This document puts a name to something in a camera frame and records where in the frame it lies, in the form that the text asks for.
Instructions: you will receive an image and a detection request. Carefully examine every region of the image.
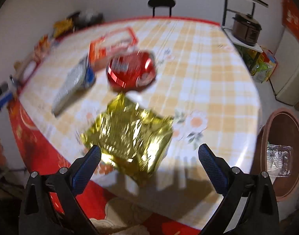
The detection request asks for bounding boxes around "gold foil wrapper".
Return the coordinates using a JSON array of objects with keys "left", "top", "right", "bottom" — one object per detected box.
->
[{"left": 80, "top": 93, "right": 173, "bottom": 186}]

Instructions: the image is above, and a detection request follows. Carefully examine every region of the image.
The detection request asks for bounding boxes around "brown trash bin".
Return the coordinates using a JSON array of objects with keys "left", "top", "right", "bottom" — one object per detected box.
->
[{"left": 250, "top": 108, "right": 299, "bottom": 202}]

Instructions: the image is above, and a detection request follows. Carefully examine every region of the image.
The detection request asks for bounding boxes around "clear plastic tray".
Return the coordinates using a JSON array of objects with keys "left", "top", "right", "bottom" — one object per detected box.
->
[{"left": 266, "top": 144, "right": 293, "bottom": 178}]

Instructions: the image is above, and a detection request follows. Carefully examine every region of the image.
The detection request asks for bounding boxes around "red crushed can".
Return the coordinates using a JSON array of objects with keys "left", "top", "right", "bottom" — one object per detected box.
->
[{"left": 106, "top": 50, "right": 157, "bottom": 92}]

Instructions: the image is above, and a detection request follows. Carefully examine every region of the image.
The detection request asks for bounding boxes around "checkered tablecloth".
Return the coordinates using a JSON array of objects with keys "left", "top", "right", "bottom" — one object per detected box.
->
[{"left": 8, "top": 18, "right": 260, "bottom": 234}]

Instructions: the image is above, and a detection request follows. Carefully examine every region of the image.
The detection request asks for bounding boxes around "silver foil bag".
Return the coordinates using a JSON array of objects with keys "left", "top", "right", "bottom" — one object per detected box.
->
[{"left": 51, "top": 56, "right": 88, "bottom": 116}]

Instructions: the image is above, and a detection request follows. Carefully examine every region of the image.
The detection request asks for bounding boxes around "blue snack bag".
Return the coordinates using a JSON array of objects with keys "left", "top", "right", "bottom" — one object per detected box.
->
[{"left": 82, "top": 61, "right": 96, "bottom": 89}]

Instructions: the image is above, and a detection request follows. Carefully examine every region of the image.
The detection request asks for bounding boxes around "red cloth on fridge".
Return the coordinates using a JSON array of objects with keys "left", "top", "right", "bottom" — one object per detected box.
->
[{"left": 282, "top": 0, "right": 299, "bottom": 41}]

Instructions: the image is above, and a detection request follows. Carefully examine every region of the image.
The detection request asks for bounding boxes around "colourful shopping bag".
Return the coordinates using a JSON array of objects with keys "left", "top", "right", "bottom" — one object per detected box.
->
[{"left": 236, "top": 45, "right": 278, "bottom": 83}]

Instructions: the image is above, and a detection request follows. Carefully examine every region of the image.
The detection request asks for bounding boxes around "red food package sleeve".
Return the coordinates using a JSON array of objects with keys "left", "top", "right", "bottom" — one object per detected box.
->
[{"left": 88, "top": 27, "right": 138, "bottom": 72}]

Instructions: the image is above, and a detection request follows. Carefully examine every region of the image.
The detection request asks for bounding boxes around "white refrigerator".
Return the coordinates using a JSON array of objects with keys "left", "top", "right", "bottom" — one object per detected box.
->
[{"left": 270, "top": 29, "right": 299, "bottom": 106}]

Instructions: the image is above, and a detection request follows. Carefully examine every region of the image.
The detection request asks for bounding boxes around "black metal shelf rack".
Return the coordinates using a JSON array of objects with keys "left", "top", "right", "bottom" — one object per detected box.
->
[{"left": 221, "top": 0, "right": 263, "bottom": 53}]

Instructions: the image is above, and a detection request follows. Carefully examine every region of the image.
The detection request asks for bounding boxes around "black round stool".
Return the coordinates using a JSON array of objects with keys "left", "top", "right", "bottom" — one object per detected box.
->
[{"left": 147, "top": 0, "right": 176, "bottom": 18}]

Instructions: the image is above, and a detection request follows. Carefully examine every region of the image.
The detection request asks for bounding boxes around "brown rice cooker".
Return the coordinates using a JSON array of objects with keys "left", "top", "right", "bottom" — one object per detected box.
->
[{"left": 232, "top": 13, "right": 262, "bottom": 46}]

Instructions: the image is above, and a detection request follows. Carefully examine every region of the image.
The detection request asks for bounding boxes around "snack bags pile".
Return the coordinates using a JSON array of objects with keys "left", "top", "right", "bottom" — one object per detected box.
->
[{"left": 32, "top": 18, "right": 74, "bottom": 63}]

